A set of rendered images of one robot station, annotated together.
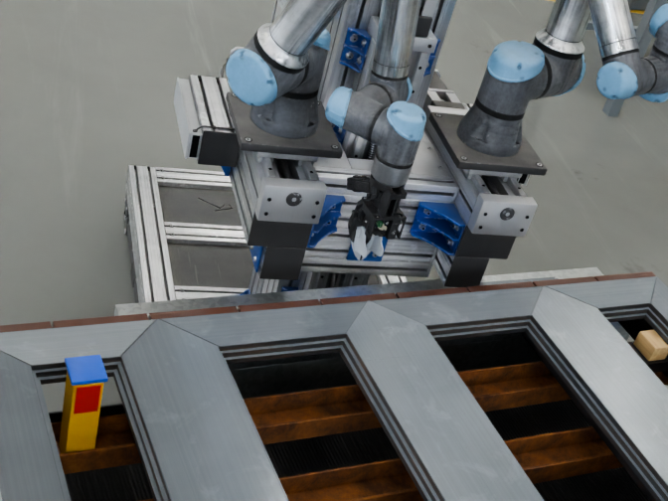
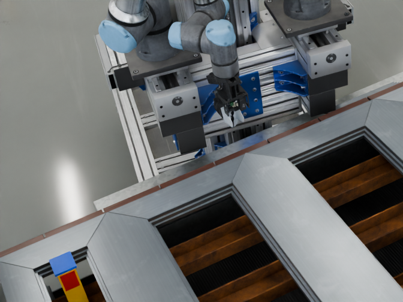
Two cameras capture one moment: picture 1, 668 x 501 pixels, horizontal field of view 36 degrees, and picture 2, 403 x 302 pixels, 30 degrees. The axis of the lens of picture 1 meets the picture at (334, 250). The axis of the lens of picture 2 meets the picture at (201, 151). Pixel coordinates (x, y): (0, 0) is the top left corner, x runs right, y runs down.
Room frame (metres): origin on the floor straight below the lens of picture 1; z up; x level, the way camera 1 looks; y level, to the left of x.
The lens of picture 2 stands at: (0.05, -0.40, 2.34)
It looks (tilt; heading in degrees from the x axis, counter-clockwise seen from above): 41 degrees down; 15
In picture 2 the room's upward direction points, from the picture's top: 11 degrees counter-clockwise
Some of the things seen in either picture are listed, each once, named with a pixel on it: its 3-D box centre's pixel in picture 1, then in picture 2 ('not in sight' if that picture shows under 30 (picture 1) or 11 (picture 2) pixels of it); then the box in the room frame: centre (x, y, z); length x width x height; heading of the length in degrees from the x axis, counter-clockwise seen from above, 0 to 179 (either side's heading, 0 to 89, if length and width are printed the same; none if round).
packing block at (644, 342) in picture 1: (652, 345); not in sight; (1.90, -0.75, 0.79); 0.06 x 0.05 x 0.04; 32
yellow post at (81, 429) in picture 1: (81, 415); (73, 289); (1.24, 0.34, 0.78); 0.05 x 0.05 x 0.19; 32
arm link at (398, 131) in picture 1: (400, 133); (220, 42); (1.75, -0.06, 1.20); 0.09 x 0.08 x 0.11; 70
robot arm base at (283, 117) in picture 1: (288, 100); (156, 34); (1.99, 0.18, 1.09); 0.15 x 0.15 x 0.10
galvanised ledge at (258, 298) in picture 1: (400, 315); (285, 146); (1.92, -0.19, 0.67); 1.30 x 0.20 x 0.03; 122
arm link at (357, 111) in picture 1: (360, 110); (192, 33); (1.80, 0.02, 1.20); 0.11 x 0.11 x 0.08; 70
